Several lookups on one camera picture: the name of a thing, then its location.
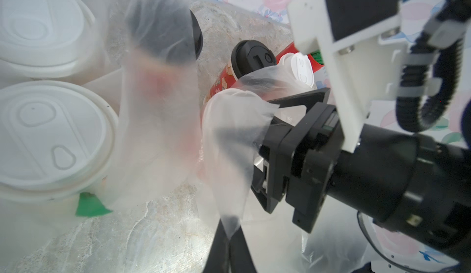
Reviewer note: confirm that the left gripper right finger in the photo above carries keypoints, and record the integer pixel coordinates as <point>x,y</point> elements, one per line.
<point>239,254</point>

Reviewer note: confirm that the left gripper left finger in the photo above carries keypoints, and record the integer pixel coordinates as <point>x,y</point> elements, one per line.
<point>218,260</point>

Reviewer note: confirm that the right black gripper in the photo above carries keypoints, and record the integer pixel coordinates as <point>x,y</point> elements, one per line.
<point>299,160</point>

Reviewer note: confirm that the white lid cup back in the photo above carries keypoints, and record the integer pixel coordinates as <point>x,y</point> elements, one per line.
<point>300,66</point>

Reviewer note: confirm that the clear plastic carrier bag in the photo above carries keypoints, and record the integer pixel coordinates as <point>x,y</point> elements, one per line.
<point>145,142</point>

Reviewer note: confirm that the red straw holder cup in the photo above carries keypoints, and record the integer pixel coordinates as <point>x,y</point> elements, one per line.
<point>292,49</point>

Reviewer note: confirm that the red cup black lid right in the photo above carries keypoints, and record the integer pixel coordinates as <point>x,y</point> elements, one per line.
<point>246,57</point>

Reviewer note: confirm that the red cup black lid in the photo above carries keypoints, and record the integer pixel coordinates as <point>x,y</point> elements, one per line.
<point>164,38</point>
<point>246,57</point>

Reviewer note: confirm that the red cup black lid left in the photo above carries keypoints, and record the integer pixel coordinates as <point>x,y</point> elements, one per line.
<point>164,38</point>

